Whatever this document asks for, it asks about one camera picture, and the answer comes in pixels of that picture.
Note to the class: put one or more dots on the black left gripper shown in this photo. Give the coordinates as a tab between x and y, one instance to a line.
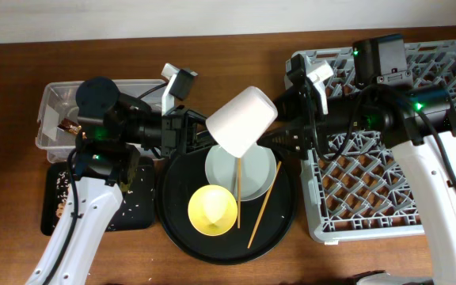
181	130

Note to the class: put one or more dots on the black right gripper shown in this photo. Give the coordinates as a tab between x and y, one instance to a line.
313	123

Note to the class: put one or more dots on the pink cup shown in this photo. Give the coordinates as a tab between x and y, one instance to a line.
238	124

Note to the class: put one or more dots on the grey plate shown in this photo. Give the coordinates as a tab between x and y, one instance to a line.
258	168

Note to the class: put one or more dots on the wooden chopstick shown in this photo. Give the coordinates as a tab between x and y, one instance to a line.
238	193
263	206

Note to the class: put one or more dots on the food scraps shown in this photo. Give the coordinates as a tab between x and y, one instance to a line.
63	198

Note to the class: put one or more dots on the yellow bowl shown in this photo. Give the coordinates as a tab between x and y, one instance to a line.
212	210

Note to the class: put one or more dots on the gold foil wrapper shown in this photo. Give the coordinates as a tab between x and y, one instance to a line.
69	126

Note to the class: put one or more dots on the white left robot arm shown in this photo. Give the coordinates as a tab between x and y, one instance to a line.
101	168

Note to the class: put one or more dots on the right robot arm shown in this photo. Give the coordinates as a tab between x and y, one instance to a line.
430	169

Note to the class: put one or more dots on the grey dishwasher rack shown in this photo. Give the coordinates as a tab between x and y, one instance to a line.
364	195

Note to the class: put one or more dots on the black rectangular tray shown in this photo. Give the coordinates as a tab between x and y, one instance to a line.
137	206

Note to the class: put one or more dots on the round black tray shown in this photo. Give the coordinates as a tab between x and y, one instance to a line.
182	176

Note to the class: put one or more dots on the clear plastic bin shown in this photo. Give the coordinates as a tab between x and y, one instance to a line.
59	103

